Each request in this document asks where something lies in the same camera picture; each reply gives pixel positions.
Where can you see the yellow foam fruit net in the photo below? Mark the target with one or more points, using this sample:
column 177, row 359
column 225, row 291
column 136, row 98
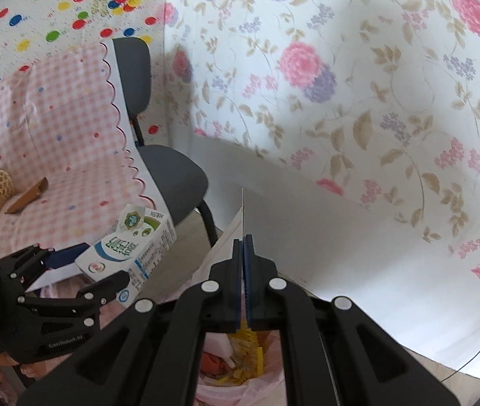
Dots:
column 250, row 346

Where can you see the white cloth with coloured dots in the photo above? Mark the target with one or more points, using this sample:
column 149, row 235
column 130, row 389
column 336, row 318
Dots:
column 53, row 17

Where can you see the white green milk carton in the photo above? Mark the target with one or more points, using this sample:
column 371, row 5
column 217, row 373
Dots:
column 134, row 237

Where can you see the brown woven basket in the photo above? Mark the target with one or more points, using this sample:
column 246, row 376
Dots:
column 4, row 184

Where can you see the dark grey chair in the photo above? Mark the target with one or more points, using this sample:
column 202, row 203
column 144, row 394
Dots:
column 172, row 173

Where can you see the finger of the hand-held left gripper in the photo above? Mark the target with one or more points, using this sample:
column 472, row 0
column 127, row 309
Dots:
column 92, row 292
column 26, row 262

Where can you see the white floral cloth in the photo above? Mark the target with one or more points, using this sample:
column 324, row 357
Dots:
column 349, row 93

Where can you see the blue white flat box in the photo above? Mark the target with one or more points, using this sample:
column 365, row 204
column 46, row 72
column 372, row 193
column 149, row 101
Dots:
column 64, row 258

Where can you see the pink checked cloth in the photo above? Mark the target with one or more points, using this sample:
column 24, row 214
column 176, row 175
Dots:
column 53, row 114

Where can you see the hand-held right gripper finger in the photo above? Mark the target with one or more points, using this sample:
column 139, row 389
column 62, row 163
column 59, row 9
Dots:
column 241, row 287
column 246, row 287

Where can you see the brown wooden piece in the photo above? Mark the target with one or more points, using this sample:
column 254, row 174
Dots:
column 26, row 196

